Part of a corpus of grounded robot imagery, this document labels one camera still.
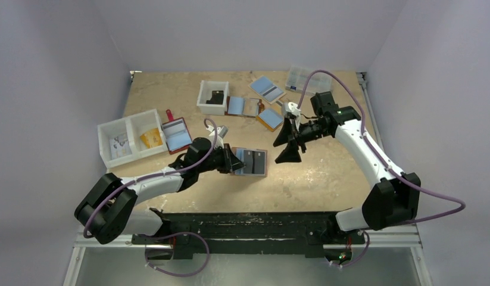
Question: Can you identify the brown open card holder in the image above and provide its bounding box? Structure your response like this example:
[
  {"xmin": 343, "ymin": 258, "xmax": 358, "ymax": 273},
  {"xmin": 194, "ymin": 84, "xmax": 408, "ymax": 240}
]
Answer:
[{"xmin": 224, "ymin": 97, "xmax": 265, "ymax": 118}]

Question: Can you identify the white card holder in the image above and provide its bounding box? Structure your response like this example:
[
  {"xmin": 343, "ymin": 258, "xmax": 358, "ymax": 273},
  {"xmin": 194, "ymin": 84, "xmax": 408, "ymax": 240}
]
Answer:
[{"xmin": 249, "ymin": 76, "xmax": 286, "ymax": 104}]

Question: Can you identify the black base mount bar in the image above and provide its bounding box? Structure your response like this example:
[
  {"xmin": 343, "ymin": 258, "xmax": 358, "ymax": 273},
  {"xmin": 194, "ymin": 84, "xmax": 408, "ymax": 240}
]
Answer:
[{"xmin": 132, "ymin": 212, "xmax": 365, "ymax": 260}]

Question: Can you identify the orange card in bin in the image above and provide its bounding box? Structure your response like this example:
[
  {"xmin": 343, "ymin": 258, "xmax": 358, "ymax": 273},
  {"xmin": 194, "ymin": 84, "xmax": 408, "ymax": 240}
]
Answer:
[{"xmin": 140, "ymin": 128, "xmax": 163, "ymax": 149}]

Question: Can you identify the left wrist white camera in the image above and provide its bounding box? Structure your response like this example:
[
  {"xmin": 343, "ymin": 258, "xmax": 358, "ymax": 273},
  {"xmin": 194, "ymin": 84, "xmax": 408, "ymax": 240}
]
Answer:
[{"xmin": 207, "ymin": 126, "xmax": 229, "ymax": 143}]

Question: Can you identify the pink card holder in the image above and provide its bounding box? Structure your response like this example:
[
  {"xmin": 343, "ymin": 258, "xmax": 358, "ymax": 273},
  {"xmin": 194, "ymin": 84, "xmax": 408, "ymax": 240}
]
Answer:
[{"xmin": 232, "ymin": 147, "xmax": 268, "ymax": 177}]

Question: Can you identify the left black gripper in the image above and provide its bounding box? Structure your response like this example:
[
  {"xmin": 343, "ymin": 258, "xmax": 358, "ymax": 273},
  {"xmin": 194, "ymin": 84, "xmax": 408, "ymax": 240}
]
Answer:
[{"xmin": 196, "ymin": 143, "xmax": 246, "ymax": 174}]

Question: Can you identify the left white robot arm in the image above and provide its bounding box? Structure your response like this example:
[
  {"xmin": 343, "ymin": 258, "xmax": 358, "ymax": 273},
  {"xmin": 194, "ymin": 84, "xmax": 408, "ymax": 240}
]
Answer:
[{"xmin": 74, "ymin": 138, "xmax": 245, "ymax": 244}]

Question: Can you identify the small white square box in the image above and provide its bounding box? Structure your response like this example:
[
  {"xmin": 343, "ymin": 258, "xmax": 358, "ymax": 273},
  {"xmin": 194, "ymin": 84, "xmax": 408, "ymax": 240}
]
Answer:
[{"xmin": 196, "ymin": 80, "xmax": 229, "ymax": 116}]

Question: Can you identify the red card holder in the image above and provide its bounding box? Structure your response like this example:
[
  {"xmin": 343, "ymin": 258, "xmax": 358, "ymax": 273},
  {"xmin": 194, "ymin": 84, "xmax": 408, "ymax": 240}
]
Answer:
[{"xmin": 161, "ymin": 109, "xmax": 193, "ymax": 154}]

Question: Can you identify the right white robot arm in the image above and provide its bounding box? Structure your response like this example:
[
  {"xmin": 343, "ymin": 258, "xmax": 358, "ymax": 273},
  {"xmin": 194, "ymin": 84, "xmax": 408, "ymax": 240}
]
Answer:
[{"xmin": 273, "ymin": 92, "xmax": 420, "ymax": 243}]

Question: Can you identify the orange card holder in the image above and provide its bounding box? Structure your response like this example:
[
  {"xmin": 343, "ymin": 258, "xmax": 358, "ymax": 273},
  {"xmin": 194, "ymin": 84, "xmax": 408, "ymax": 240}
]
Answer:
[{"xmin": 255, "ymin": 100, "xmax": 287, "ymax": 132}]

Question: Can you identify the clear plastic organizer box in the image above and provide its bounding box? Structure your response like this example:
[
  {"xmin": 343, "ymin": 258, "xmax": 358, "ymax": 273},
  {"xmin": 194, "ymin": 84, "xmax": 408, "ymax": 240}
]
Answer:
[{"xmin": 285, "ymin": 65, "xmax": 333, "ymax": 97}]

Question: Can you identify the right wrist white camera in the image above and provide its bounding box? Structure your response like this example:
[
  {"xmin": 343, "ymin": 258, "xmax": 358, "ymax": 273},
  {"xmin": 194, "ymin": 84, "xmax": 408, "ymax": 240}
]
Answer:
[{"xmin": 281, "ymin": 102, "xmax": 301, "ymax": 119}]

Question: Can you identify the black object in box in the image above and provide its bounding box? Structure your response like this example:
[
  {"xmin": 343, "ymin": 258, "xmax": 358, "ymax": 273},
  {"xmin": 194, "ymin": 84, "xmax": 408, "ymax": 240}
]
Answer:
[{"xmin": 206, "ymin": 90, "xmax": 224, "ymax": 105}]

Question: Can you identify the white two-compartment bin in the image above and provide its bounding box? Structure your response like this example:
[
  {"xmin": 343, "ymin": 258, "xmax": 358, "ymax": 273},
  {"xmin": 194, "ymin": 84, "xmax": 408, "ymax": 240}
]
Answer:
[{"xmin": 98, "ymin": 109, "xmax": 168, "ymax": 169}]

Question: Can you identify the aluminium frame rail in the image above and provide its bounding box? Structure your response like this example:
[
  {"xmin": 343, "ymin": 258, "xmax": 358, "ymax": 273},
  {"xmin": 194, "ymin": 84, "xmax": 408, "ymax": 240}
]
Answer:
[{"xmin": 64, "ymin": 213, "xmax": 432, "ymax": 285}]

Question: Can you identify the wrist white camera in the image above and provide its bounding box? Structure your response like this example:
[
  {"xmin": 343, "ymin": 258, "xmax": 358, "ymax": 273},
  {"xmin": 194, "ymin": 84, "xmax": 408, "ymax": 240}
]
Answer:
[
  {"xmin": 207, "ymin": 126, "xmax": 229, "ymax": 143},
  {"xmin": 281, "ymin": 102, "xmax": 301, "ymax": 119}
]

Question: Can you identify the printed card in bin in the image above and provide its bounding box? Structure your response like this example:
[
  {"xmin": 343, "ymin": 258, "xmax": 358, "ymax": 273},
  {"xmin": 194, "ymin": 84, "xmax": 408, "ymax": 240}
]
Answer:
[{"xmin": 109, "ymin": 133, "xmax": 132, "ymax": 160}]

